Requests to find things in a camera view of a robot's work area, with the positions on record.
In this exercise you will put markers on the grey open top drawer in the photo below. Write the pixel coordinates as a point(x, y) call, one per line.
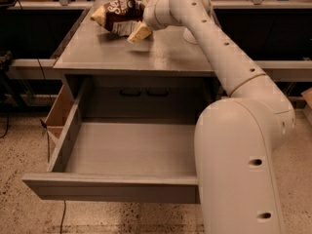
point(113, 161)

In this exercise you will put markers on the right black drawer handle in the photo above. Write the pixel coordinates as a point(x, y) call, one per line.
point(157, 92)

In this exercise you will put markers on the black drawer handle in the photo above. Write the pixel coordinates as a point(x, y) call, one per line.
point(130, 92)
point(157, 92)

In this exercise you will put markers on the brown chip bag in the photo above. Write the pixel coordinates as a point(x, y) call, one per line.
point(120, 17)

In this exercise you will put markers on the left black drawer handle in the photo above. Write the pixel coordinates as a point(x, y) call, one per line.
point(130, 92)

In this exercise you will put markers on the white upturned bowl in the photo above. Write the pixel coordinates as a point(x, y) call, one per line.
point(188, 37)

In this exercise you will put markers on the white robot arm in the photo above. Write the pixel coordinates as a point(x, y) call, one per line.
point(234, 137)

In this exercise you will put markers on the grey cabinet with counter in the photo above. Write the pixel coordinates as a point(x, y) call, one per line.
point(107, 63)

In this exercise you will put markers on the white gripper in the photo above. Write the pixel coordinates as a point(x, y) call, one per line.
point(149, 16)

